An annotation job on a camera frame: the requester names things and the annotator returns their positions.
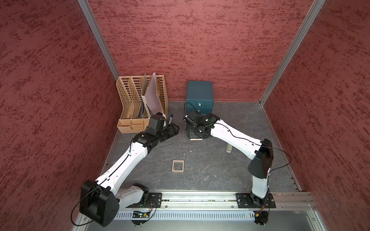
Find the teal top drawer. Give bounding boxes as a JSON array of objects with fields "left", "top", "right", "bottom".
[{"left": 186, "top": 99, "right": 214, "bottom": 108}]

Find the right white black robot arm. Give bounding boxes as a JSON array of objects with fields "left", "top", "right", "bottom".
[{"left": 184, "top": 112, "right": 274, "bottom": 207}]

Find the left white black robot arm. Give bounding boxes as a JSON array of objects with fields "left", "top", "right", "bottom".
[{"left": 76, "top": 123, "right": 179, "bottom": 227}]

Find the teal drawer cabinet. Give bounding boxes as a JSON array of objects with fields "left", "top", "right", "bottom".
[{"left": 186, "top": 81, "right": 214, "bottom": 115}]

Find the tan plastic file organizer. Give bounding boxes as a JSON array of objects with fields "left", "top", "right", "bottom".
[{"left": 116, "top": 74, "right": 169, "bottom": 134}]

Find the beige green case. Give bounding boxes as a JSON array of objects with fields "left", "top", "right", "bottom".
[{"left": 226, "top": 143, "right": 233, "bottom": 153}]

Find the pink folder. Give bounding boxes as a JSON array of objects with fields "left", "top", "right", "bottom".
[{"left": 143, "top": 72, "right": 164, "bottom": 116}]

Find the brown cardboard divider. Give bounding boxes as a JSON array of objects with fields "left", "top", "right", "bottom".
[{"left": 141, "top": 74, "right": 149, "bottom": 96}]

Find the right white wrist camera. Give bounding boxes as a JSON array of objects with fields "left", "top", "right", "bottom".
[{"left": 183, "top": 114, "right": 201, "bottom": 129}]

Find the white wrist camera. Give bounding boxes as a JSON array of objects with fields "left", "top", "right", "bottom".
[
  {"left": 147, "top": 112, "right": 166, "bottom": 131},
  {"left": 183, "top": 114, "right": 201, "bottom": 129}
]

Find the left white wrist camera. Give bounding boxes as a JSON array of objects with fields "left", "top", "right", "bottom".
[{"left": 147, "top": 112, "right": 166, "bottom": 131}]

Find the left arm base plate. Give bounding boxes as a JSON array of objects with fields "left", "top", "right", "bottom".
[{"left": 128, "top": 192, "right": 162, "bottom": 208}]

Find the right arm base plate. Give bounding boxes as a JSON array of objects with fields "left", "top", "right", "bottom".
[{"left": 236, "top": 193, "right": 276, "bottom": 209}]

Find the aluminium mounting rail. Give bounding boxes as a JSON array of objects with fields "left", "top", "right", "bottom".
[{"left": 117, "top": 189, "right": 317, "bottom": 211}]

